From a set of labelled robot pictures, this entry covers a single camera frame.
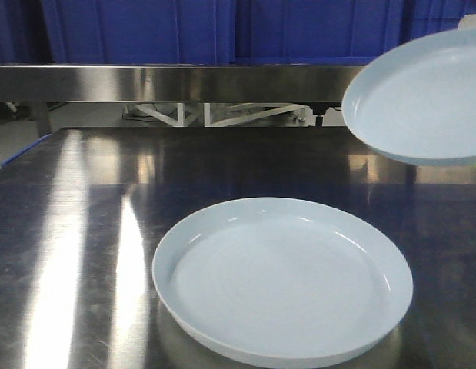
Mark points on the light blue plate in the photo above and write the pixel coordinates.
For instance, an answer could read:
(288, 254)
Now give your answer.
(282, 282)
(417, 103)

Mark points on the middle blue crate on shelf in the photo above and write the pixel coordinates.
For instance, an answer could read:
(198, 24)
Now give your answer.
(315, 32)

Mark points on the blue crate on shelf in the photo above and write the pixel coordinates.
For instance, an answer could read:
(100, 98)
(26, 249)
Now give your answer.
(141, 32)
(315, 32)

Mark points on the left blue crate on shelf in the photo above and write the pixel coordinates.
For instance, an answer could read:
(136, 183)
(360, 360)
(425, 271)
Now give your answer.
(141, 32)

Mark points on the stainless steel shelf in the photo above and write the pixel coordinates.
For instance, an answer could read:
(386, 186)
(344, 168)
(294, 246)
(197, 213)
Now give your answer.
(276, 83)

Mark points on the right blue crate with label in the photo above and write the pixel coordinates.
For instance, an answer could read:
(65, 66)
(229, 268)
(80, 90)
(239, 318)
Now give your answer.
(425, 17)

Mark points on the far left blue crate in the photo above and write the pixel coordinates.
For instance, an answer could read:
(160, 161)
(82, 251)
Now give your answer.
(23, 35)

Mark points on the white frame structure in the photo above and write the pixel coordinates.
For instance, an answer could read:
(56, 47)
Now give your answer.
(180, 115)

